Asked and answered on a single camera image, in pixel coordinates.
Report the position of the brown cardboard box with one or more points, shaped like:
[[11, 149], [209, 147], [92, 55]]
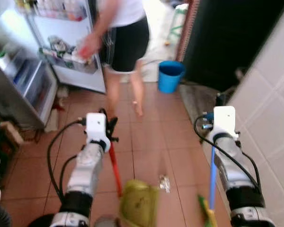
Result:
[[9, 137]]

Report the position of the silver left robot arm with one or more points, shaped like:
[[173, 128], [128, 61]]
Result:
[[85, 168]]

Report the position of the green stool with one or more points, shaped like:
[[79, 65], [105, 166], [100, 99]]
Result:
[[177, 26]]

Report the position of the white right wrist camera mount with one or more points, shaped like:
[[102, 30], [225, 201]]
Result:
[[224, 118]]

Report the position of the open white fridge door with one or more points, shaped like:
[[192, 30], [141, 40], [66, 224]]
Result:
[[68, 42]]

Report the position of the crumpled silver wrapper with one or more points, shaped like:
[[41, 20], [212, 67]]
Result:
[[164, 183]]

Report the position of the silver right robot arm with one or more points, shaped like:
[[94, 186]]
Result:
[[232, 165]]

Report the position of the blue plastic bucket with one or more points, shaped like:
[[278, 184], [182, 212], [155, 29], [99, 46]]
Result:
[[171, 78]]

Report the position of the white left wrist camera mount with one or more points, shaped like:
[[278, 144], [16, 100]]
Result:
[[95, 125]]

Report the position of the grey fridge with drawers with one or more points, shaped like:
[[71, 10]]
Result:
[[23, 90]]

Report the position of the person's reddish hand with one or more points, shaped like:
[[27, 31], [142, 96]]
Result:
[[89, 46]]

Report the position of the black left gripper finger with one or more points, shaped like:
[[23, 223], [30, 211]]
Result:
[[112, 119]]

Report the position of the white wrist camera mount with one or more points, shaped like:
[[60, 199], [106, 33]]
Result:
[[95, 125], [224, 118]]

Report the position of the person in white shirt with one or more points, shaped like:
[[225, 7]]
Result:
[[128, 42]]

